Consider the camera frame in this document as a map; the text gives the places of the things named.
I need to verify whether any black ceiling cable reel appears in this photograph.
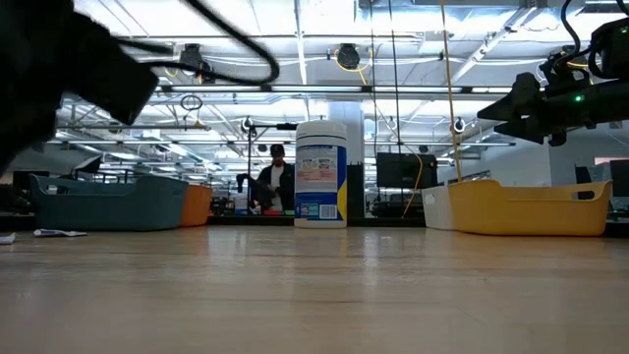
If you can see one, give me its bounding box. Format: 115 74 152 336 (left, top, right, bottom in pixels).
336 42 363 71
179 42 216 84

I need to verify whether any black upright panel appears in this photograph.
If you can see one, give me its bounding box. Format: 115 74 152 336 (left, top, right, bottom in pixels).
346 163 366 219

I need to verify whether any thin yellow cable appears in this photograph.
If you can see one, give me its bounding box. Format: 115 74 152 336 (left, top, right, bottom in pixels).
401 152 425 218

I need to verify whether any orange plastic bin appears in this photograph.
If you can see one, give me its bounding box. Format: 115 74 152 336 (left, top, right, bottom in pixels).
179 184 213 228

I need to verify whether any person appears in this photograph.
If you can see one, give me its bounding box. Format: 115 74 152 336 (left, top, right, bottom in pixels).
235 144 296 214

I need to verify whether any white plastic bin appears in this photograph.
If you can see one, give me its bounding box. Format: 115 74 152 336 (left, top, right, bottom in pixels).
421 185 458 231

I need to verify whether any yellow hanging cable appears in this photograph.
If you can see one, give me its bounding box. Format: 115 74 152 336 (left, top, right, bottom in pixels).
439 0 464 183

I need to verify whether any black hanging cable loop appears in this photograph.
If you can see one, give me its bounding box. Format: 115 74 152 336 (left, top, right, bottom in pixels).
179 93 204 112

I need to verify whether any dark screen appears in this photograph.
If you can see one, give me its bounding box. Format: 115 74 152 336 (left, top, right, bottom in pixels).
608 159 629 198

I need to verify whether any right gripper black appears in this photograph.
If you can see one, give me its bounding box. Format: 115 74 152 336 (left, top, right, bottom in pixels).
476 72 600 148

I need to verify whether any teal plastic bin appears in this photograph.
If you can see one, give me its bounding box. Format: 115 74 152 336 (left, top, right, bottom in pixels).
28 173 190 232

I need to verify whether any black monitor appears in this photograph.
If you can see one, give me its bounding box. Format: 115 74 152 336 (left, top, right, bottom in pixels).
375 151 438 191

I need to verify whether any yellow plastic bin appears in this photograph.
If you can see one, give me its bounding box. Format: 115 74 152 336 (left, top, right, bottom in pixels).
447 178 614 237

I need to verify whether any long ceiling light bar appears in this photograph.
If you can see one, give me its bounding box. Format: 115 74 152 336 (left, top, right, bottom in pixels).
156 85 513 95

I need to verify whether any white Lysol wipes canister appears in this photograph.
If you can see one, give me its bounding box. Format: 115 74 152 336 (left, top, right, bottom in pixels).
293 120 348 230

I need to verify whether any thin black hanging cable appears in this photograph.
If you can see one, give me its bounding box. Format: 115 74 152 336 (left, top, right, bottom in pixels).
369 0 378 159

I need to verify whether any black aluminium table frame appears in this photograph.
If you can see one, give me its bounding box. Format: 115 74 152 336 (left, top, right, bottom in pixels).
0 211 629 240

